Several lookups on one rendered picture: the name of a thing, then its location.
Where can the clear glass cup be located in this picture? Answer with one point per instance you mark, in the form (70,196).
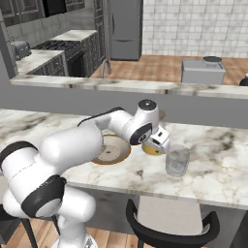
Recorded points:
(177,161)

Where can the dark grey base cupboards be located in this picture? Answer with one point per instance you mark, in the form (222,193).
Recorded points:
(93,48)

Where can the grey curved tap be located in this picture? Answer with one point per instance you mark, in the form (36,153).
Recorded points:
(106,64)

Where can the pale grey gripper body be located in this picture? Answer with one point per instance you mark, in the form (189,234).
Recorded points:
(161,146)

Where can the dark grey wall cupboards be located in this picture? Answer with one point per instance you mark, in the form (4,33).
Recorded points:
(19,11)

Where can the black stool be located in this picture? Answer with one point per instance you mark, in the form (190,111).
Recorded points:
(28,231)

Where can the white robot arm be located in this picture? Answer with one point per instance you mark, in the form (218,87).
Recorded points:
(69,145)

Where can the brown round object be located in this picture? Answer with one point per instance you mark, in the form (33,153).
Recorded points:
(162,115)

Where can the grey fridge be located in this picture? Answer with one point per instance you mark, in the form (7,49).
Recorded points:
(125,29)

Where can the black round pan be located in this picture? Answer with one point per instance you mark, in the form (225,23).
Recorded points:
(212,59)

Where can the black curved-back chair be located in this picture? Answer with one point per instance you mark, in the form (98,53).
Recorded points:
(168,237)

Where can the black rounded object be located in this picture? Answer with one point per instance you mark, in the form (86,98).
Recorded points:
(244,80)

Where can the grey toaster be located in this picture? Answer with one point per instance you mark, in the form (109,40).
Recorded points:
(20,49)

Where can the grey box unit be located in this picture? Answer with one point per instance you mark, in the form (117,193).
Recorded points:
(202,73)

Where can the black gas stove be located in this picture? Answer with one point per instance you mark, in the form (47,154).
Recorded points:
(63,48)

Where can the tan rimmed round plate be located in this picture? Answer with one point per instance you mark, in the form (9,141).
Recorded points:
(113,151)

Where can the black extractor hood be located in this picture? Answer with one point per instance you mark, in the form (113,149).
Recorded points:
(54,7)

